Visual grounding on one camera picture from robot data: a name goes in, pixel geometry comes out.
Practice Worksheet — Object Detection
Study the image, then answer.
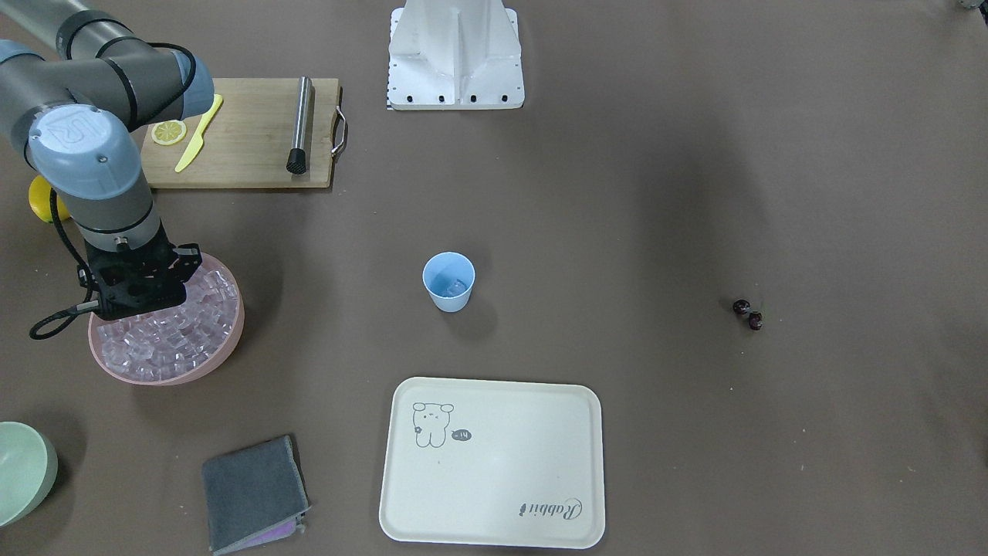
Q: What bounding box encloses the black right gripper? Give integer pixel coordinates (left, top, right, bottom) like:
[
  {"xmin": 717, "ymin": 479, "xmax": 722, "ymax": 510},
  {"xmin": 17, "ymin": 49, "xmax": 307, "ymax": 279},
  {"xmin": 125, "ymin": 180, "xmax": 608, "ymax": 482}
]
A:
[{"xmin": 79, "ymin": 232, "xmax": 202, "ymax": 321}]

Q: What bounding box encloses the clear ice cube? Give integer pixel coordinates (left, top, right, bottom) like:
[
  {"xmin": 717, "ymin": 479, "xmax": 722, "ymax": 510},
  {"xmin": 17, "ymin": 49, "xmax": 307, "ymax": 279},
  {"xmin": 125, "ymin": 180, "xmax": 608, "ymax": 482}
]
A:
[{"xmin": 440, "ymin": 279, "xmax": 469, "ymax": 298}]

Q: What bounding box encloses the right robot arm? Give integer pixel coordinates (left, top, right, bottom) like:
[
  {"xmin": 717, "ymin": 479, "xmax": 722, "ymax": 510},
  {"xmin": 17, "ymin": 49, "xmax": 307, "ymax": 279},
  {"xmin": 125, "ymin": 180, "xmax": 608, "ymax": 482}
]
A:
[{"xmin": 1, "ymin": 1, "xmax": 215, "ymax": 320}]

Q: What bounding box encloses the light blue cup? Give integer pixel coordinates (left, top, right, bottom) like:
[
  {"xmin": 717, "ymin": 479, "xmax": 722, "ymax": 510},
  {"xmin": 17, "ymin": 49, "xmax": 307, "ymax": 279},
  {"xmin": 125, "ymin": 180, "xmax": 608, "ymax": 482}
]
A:
[{"xmin": 422, "ymin": 251, "xmax": 476, "ymax": 313}]

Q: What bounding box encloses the pink bowl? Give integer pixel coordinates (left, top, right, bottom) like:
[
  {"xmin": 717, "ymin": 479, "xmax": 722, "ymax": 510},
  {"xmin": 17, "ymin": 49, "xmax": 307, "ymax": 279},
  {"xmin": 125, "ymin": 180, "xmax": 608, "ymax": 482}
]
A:
[{"xmin": 88, "ymin": 254, "xmax": 245, "ymax": 386}]

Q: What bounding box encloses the yellow plastic knife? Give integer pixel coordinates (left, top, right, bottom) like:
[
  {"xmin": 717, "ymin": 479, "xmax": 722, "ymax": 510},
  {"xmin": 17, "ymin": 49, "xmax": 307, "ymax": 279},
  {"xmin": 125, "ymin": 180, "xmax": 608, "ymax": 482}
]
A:
[{"xmin": 174, "ymin": 93, "xmax": 225, "ymax": 173}]

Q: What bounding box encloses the yellow lemon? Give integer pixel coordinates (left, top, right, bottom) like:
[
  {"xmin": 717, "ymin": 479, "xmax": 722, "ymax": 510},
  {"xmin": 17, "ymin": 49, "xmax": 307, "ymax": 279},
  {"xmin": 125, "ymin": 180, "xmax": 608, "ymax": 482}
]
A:
[{"xmin": 28, "ymin": 174, "xmax": 71, "ymax": 224}]

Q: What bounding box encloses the lemon slice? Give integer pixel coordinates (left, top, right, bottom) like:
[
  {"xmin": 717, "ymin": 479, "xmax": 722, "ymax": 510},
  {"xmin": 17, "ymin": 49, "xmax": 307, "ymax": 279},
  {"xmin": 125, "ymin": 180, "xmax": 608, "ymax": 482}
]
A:
[{"xmin": 151, "ymin": 120, "xmax": 188, "ymax": 147}]

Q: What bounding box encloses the wooden cutting board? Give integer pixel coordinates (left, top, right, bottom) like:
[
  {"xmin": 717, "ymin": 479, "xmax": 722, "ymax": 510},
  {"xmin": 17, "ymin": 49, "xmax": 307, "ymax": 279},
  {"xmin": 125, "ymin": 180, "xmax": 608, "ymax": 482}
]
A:
[{"xmin": 141, "ymin": 78, "xmax": 346, "ymax": 189}]

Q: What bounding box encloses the steel muddler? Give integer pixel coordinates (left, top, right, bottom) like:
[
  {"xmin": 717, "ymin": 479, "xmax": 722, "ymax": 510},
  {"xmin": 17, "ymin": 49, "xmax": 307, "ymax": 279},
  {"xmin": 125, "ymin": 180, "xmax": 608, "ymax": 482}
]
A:
[{"xmin": 286, "ymin": 75, "xmax": 314, "ymax": 175}]

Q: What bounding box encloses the green bowl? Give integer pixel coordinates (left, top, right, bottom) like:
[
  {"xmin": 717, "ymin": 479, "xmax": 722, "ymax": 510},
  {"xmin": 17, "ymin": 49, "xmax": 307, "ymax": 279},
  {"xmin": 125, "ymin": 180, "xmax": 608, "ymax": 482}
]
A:
[{"xmin": 1, "ymin": 422, "xmax": 59, "ymax": 527}]

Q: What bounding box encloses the grey folded cloth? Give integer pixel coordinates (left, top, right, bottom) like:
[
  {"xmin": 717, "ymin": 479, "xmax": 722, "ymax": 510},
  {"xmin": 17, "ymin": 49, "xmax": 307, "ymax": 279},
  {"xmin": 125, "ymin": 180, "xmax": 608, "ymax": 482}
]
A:
[{"xmin": 201, "ymin": 434, "xmax": 310, "ymax": 555}]

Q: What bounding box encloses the cream tray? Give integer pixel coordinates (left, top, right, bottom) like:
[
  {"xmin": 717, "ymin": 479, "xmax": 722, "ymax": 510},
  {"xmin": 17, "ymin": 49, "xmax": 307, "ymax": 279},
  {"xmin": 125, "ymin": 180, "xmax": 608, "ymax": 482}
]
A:
[{"xmin": 378, "ymin": 377, "xmax": 606, "ymax": 549}]

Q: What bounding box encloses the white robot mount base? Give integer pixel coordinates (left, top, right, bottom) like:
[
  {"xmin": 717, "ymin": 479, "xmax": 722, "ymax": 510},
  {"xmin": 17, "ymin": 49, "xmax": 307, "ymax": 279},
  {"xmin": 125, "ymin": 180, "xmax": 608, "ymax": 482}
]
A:
[{"xmin": 386, "ymin": 1, "xmax": 526, "ymax": 110}]

